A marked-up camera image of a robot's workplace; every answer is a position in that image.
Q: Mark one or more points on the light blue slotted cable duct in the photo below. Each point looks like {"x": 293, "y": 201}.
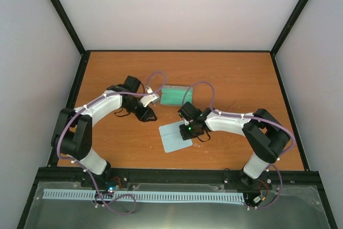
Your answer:
{"x": 144, "y": 196}

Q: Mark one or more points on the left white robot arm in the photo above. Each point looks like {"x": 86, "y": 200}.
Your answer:
{"x": 72, "y": 138}

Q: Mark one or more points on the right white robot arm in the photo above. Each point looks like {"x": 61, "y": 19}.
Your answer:
{"x": 266, "y": 136}

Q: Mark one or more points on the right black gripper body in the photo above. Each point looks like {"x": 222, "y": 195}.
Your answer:
{"x": 191, "y": 133}

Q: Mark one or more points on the light blue cleaning cloth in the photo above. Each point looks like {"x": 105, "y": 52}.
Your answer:
{"x": 171, "y": 137}

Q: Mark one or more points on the grey glasses case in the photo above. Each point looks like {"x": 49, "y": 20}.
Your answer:
{"x": 172, "y": 95}

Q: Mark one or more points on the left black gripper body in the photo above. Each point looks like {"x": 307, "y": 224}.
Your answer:
{"x": 142, "y": 116}

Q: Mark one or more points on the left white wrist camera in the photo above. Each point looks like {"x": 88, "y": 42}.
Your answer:
{"x": 150, "y": 98}

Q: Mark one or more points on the metal front plate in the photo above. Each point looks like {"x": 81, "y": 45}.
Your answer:
{"x": 297, "y": 207}

